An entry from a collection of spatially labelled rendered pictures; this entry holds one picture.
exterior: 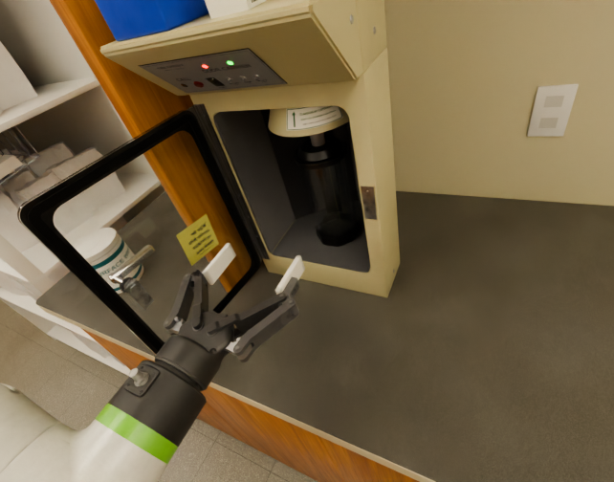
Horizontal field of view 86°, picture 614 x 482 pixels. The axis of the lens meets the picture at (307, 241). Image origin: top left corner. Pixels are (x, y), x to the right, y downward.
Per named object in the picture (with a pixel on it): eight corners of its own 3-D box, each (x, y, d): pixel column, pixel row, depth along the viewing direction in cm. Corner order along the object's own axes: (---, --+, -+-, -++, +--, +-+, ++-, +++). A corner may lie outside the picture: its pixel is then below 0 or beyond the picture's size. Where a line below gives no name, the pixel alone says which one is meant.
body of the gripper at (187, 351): (187, 374, 36) (234, 306, 42) (138, 352, 40) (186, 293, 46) (215, 403, 41) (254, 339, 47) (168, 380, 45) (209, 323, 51)
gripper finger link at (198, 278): (213, 339, 46) (204, 343, 46) (209, 284, 54) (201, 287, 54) (201, 323, 43) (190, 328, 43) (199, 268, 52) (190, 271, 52)
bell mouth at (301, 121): (294, 98, 71) (287, 70, 67) (375, 92, 63) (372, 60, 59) (251, 138, 60) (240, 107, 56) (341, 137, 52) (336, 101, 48)
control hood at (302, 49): (186, 90, 58) (156, 24, 51) (365, 73, 43) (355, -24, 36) (137, 120, 51) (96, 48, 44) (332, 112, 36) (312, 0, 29)
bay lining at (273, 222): (310, 194, 97) (275, 64, 74) (400, 202, 85) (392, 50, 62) (269, 252, 82) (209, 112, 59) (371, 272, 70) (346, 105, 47)
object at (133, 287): (156, 301, 58) (138, 279, 54) (145, 311, 57) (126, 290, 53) (149, 297, 59) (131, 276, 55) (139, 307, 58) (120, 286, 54)
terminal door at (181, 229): (262, 264, 83) (190, 105, 57) (170, 369, 66) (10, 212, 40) (260, 263, 83) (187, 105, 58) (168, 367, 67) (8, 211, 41)
